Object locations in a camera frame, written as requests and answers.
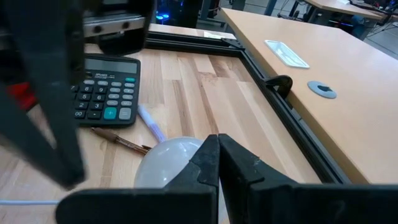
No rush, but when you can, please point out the tan background desk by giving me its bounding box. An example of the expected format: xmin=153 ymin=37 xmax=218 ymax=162
xmin=304 ymin=0 xmax=398 ymax=21

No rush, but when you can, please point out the white rectangular desk plate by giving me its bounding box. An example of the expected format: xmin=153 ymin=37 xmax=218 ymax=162
xmin=264 ymin=39 xmax=310 ymax=69

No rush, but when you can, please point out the black calculator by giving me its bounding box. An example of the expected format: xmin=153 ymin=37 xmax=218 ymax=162
xmin=70 ymin=53 xmax=142 ymax=128

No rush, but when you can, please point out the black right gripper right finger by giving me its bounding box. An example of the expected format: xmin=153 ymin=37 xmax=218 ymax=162
xmin=219 ymin=134 xmax=398 ymax=224

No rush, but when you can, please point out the grey desk grommet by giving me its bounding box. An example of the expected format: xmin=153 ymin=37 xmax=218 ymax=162
xmin=307 ymin=80 xmax=338 ymax=100

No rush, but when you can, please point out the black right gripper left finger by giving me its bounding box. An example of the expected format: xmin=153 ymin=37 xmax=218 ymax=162
xmin=55 ymin=135 xmax=221 ymax=224

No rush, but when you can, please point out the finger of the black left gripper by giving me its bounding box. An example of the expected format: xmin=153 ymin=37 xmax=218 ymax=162
xmin=0 ymin=85 xmax=63 ymax=184
xmin=9 ymin=0 xmax=86 ymax=189

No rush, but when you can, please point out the white lightbulb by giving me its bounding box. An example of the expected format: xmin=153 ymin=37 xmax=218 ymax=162
xmin=133 ymin=136 xmax=229 ymax=224

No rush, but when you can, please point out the tan wooden desk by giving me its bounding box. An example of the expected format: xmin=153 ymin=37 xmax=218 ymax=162
xmin=220 ymin=7 xmax=398 ymax=184

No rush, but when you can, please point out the purple pen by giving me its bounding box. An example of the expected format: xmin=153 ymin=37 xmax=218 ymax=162
xmin=137 ymin=104 xmax=167 ymax=143

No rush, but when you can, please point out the brown pen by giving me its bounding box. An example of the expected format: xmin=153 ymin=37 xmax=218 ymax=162
xmin=90 ymin=126 xmax=152 ymax=156

